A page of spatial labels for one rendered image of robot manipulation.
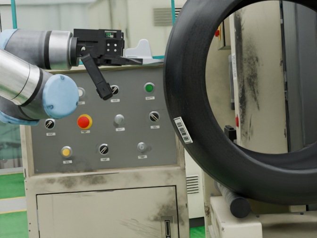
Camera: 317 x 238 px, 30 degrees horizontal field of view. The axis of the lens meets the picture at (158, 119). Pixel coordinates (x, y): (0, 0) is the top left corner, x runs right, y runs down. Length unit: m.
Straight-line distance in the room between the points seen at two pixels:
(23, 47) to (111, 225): 0.86
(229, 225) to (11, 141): 9.08
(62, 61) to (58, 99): 0.15
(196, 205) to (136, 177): 2.97
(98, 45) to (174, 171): 0.77
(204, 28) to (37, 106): 0.38
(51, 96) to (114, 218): 0.89
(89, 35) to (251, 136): 0.57
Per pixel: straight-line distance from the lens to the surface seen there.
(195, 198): 4.94
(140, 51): 1.35
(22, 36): 1.38
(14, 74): 1.19
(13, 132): 10.29
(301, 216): 1.65
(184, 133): 1.27
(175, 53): 1.28
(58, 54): 1.35
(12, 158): 10.32
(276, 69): 1.68
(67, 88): 1.24
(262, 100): 1.67
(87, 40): 1.37
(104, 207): 2.03
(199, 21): 1.26
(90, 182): 2.02
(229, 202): 1.33
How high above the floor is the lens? 1.17
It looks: 3 degrees down
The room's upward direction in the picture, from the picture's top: 4 degrees counter-clockwise
